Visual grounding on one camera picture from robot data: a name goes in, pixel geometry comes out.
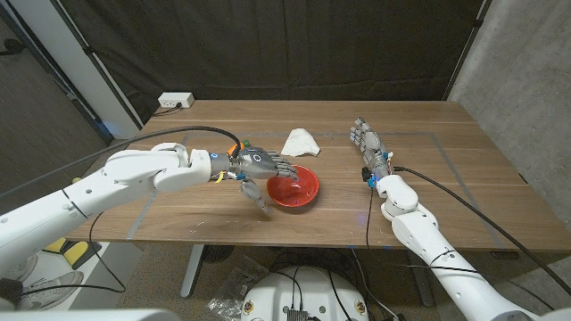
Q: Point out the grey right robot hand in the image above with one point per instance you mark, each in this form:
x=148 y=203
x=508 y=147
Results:
x=371 y=142

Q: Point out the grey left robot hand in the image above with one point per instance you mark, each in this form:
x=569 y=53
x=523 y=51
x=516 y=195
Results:
x=259 y=164

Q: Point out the white cloth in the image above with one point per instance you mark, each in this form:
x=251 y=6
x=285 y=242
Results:
x=301 y=143

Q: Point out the red bowl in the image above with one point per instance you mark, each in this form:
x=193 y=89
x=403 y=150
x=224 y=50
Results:
x=296 y=194

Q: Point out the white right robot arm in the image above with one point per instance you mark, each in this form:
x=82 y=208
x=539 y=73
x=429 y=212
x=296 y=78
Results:
x=428 y=236

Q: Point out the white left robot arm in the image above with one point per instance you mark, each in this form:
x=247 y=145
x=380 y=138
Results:
x=111 y=183

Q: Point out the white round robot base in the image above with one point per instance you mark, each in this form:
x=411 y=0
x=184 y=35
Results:
x=308 y=290

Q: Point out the orange toy carrot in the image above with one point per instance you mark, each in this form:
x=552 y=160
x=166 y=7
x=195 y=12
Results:
x=233 y=149

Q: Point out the black round fan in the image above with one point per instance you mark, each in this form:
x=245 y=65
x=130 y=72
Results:
x=218 y=253

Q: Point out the white power strip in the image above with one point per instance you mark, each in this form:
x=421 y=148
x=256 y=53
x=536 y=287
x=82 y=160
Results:
x=176 y=100

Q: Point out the grey tape outline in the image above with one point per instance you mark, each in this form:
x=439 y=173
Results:
x=464 y=191

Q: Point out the black backdrop curtain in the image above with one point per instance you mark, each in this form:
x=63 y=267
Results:
x=285 y=44

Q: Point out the white table leg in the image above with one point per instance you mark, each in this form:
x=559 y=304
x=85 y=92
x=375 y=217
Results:
x=192 y=272

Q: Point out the clear plastic bag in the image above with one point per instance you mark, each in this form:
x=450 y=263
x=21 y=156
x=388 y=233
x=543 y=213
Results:
x=236 y=290

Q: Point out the grey table leg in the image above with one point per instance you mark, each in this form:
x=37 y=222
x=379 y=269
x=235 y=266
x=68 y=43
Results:
x=421 y=281

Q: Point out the yellow and black object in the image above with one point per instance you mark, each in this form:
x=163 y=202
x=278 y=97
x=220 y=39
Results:
x=73 y=252

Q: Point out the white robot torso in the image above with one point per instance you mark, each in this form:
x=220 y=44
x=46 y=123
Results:
x=89 y=315

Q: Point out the grey white sneaker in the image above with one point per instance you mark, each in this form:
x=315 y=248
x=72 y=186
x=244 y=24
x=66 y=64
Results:
x=53 y=290

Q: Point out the white door post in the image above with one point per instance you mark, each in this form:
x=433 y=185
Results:
x=76 y=67

